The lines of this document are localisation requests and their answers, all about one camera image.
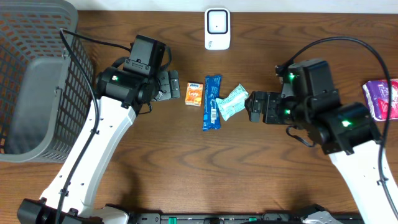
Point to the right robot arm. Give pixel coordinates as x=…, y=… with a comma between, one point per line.
x=347, y=134

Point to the orange snack packet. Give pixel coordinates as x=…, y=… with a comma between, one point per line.
x=194, y=94

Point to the grey plastic mesh basket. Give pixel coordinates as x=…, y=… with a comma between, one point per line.
x=45, y=79

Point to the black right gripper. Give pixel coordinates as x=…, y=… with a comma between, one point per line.
x=270, y=112

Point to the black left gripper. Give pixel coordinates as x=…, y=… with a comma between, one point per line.
x=166, y=85

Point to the purple sanitary pad pack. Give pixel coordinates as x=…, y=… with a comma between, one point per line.
x=376, y=96

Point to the white barcode scanner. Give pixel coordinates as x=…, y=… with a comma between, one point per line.
x=217, y=29

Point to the blue Oreo cookie pack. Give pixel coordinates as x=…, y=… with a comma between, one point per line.
x=211, y=118

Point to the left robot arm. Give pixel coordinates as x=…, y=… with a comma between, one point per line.
x=71, y=195

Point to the mint green wipes pack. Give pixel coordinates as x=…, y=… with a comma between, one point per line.
x=234, y=103

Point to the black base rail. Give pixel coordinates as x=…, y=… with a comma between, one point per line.
x=155, y=218

